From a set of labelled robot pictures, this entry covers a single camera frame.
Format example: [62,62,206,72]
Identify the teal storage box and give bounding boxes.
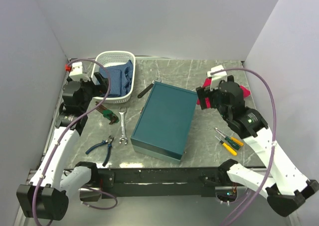
[131,83,198,164]

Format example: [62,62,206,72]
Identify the blue checkered cloth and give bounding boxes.
[99,60,134,98]

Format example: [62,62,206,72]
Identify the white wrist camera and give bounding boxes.
[65,61,90,82]
[207,65,227,91]

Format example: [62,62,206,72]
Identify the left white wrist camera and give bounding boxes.
[65,61,90,82]

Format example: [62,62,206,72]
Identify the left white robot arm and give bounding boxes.
[16,73,109,221]

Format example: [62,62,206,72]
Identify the green handled screwdriver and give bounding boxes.
[216,136,241,150]

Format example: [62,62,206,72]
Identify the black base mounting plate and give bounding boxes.
[62,166,250,202]

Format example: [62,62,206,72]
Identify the blue handled pliers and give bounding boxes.
[85,135,115,167]

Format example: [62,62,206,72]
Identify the magenta cloth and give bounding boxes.
[202,78,251,108]

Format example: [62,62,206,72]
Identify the green hex key set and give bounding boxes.
[96,105,119,125]

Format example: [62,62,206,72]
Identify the white plastic basket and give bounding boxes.
[91,51,136,104]

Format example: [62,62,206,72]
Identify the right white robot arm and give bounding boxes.
[196,75,319,217]

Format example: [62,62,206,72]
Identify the silver open-end wrench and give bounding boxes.
[119,107,128,145]

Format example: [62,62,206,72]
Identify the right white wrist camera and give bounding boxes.
[207,65,227,91]

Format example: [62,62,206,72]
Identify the black adjustable wrench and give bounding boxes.
[137,78,161,99]

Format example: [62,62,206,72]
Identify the yellow handled screwdriver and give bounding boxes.
[219,140,237,156]

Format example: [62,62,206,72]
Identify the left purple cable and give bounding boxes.
[31,58,118,226]

